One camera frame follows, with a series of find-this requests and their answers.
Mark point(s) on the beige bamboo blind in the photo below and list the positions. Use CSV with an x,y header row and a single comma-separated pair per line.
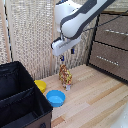
x,y
30,33

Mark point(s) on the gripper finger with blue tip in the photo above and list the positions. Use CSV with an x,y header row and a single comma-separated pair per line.
x,y
62,58
72,51

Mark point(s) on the white black Franka robot arm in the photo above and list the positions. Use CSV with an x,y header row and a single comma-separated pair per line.
x,y
80,16

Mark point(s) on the yellow bowl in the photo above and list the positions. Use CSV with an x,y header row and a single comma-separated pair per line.
x,y
41,85

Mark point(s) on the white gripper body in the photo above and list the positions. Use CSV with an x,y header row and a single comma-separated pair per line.
x,y
63,46

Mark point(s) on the colourful snack bag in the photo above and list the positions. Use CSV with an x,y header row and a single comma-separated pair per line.
x,y
65,76

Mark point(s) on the blue bowl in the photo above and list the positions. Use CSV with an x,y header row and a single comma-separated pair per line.
x,y
55,98

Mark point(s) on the black fabric storage box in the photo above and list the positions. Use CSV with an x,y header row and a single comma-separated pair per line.
x,y
20,96

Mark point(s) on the dark brown drawer cabinet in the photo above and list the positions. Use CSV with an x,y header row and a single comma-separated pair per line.
x,y
91,56

